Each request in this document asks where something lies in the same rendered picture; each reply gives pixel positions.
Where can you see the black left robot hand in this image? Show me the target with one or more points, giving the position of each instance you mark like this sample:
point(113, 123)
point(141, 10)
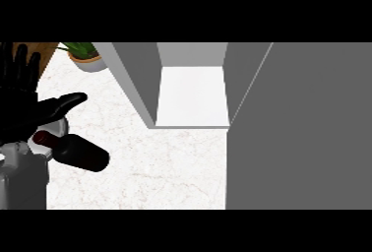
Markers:
point(21, 105)

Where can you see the brown wooden board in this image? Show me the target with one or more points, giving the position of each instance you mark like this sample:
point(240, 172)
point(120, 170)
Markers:
point(46, 52)

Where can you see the green plant in white pot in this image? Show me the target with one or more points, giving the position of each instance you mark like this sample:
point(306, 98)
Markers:
point(86, 57)

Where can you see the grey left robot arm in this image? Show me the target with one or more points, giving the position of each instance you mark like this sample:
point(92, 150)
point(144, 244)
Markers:
point(21, 177)

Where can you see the dark grey cabinet door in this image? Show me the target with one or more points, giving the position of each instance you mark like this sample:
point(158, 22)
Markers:
point(300, 131)

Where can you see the dark wine bottle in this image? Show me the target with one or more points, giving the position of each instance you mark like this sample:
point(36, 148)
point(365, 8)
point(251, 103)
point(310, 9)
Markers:
point(80, 152)

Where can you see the grey open cabinet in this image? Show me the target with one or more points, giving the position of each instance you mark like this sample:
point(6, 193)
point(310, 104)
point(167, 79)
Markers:
point(191, 95)

